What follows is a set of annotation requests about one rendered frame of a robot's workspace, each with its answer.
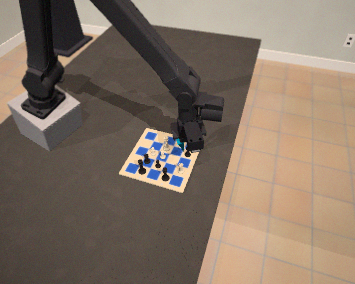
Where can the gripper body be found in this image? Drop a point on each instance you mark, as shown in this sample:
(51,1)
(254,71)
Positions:
(175,133)

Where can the blue and cream chessboard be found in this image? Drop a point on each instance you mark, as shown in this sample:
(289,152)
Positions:
(153,138)

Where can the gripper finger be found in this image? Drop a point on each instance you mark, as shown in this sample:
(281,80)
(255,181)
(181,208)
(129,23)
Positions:
(180,144)

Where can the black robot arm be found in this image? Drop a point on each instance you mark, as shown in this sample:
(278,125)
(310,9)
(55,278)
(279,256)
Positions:
(43,73)

